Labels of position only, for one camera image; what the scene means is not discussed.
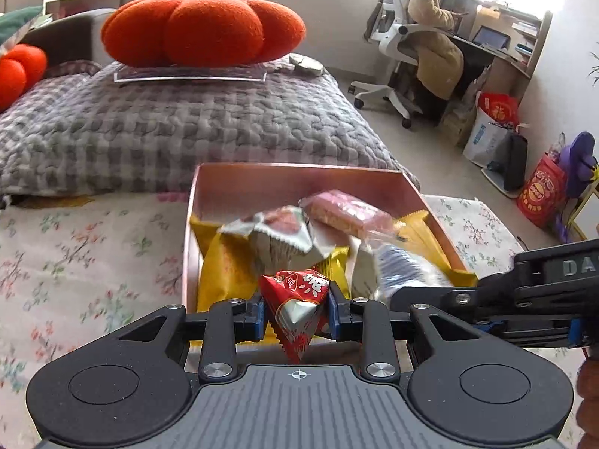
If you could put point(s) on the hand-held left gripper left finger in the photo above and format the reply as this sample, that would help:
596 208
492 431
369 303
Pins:
258 320

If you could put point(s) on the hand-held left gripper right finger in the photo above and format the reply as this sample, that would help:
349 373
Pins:
333 320

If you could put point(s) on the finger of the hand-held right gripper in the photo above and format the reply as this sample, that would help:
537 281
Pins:
449 298
538 332

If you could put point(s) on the red snack packet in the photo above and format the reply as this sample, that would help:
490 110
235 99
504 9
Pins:
295 304

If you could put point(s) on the small yellow snack packet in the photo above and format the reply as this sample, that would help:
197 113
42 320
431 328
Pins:
338 269

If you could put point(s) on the white blue snack packet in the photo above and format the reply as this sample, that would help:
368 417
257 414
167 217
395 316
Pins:
403 264

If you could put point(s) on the mustard yellow snack packet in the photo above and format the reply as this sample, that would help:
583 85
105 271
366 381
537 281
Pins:
430 243

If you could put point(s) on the white grey snack packet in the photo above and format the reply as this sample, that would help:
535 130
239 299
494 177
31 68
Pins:
365 266

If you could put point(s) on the white packet with brown print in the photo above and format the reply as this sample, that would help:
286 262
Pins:
276 238

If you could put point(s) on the pink wafer packet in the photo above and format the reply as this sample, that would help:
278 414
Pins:
351 210

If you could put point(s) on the pink cardboard box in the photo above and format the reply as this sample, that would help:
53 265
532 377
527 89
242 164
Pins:
281 187

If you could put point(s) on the person's right hand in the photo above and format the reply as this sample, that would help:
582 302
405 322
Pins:
589 393

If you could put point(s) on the red shopping bag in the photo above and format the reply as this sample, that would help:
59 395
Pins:
543 191

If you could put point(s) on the purple toy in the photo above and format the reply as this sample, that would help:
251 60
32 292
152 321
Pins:
578 163

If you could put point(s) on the black bag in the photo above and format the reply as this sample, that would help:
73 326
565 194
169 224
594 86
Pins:
515 163

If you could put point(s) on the white paper bag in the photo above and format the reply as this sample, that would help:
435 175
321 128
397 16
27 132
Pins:
484 140

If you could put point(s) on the floral tablecloth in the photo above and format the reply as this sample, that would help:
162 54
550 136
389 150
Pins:
84 266

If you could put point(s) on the red gift bag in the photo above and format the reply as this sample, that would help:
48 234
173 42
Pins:
498 107

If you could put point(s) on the grey checked blanket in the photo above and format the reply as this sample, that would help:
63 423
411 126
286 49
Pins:
187 126

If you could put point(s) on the wooden desk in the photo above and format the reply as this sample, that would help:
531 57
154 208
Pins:
533 56

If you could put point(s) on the tablet computer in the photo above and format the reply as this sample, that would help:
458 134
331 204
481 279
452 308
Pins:
491 37

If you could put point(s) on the crumpled silver wrapper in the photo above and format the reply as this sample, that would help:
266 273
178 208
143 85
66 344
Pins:
309 65

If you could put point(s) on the white office chair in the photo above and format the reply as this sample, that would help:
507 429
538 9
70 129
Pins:
393 42

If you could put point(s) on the large orange pumpkin cushion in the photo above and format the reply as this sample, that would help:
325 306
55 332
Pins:
201 28

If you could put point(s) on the dark grey sofa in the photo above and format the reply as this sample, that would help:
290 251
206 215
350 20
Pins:
65 37

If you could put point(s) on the small orange pumpkin cushion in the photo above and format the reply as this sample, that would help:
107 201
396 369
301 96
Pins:
18 75

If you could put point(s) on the green cushion with white print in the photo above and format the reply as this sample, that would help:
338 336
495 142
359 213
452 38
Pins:
14 23

